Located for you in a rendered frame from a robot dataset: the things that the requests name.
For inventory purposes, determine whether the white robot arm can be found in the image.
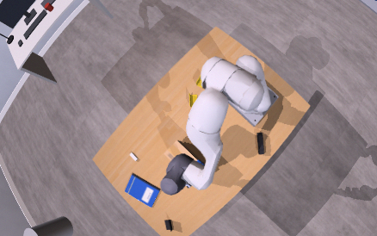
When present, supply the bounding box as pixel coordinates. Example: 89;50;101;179
160;55;271;196

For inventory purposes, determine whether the blue notebook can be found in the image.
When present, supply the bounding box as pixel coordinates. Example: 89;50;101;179
125;174;160;207

